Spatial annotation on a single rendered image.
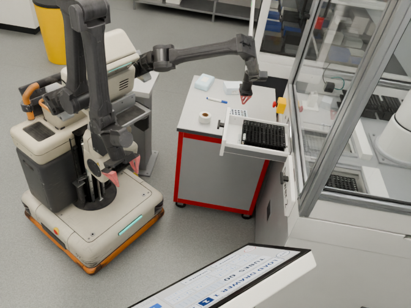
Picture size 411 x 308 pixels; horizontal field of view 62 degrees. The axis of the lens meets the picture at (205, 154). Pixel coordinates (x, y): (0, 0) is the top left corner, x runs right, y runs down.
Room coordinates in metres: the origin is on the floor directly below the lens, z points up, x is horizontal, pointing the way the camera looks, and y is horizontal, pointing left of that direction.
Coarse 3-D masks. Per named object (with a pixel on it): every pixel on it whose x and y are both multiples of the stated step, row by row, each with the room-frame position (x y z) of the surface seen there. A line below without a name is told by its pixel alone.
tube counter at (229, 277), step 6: (228, 276) 0.49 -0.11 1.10; (234, 276) 0.48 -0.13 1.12; (216, 282) 0.47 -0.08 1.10; (222, 282) 0.46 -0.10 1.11; (204, 288) 0.44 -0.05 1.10; (210, 288) 0.44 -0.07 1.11; (216, 288) 0.43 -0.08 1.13; (198, 294) 0.42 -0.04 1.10; (204, 294) 0.42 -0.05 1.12; (186, 300) 0.40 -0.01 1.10; (192, 300) 0.40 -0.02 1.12; (174, 306) 0.38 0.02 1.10; (180, 306) 0.38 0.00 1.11; (186, 306) 0.38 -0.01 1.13
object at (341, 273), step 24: (264, 192) 1.52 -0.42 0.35; (264, 216) 1.33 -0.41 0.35; (264, 240) 1.15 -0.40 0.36; (288, 240) 0.88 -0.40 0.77; (336, 264) 0.87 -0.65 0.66; (360, 264) 0.86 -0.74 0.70; (384, 264) 0.86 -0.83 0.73; (408, 264) 0.86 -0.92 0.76; (288, 288) 0.87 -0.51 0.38; (312, 288) 0.87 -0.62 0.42; (336, 288) 0.87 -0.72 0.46; (360, 288) 0.86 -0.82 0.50; (384, 288) 0.86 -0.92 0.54; (408, 288) 0.86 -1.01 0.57
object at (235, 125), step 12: (240, 120) 1.54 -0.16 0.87; (252, 120) 1.54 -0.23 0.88; (264, 120) 1.55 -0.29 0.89; (228, 132) 1.47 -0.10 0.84; (240, 132) 1.49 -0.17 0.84; (288, 132) 1.52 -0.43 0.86; (228, 144) 1.31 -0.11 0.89; (240, 144) 1.31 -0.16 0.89; (288, 144) 1.44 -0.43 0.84; (252, 156) 1.30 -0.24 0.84; (264, 156) 1.30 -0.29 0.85; (276, 156) 1.30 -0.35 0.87
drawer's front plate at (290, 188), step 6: (288, 156) 1.24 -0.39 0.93; (288, 162) 1.21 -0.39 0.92; (288, 168) 1.17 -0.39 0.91; (288, 174) 1.14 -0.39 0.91; (288, 186) 1.07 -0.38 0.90; (294, 186) 1.05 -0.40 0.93; (288, 192) 1.04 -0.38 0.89; (294, 192) 1.01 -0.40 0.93; (288, 198) 1.01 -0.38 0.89; (294, 198) 0.98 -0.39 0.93; (288, 204) 0.98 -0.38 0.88; (288, 210) 0.96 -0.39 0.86
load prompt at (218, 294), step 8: (264, 264) 0.52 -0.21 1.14; (272, 264) 0.51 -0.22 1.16; (248, 272) 0.49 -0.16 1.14; (256, 272) 0.48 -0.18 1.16; (240, 280) 0.45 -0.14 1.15; (248, 280) 0.44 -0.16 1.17; (224, 288) 0.43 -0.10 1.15; (232, 288) 0.42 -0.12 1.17; (208, 296) 0.40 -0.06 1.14; (216, 296) 0.40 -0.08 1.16; (200, 304) 0.37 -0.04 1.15; (208, 304) 0.37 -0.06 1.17
